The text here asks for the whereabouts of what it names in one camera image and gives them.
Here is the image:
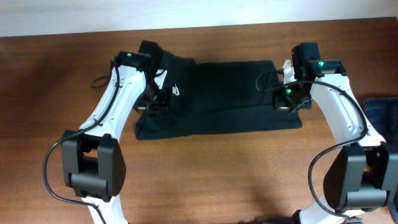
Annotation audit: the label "black nike t-shirt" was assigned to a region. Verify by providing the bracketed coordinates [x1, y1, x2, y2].
[135, 52, 302, 140]

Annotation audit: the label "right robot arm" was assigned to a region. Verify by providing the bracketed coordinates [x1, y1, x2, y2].
[272, 42, 397, 224]

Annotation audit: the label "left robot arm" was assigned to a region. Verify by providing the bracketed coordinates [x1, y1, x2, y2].
[61, 40, 168, 223]

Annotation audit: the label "blue denim jeans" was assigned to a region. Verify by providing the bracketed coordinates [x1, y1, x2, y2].
[364, 97, 397, 143]

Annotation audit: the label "right black camera cable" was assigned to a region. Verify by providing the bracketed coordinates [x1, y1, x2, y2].
[255, 70, 369, 218]

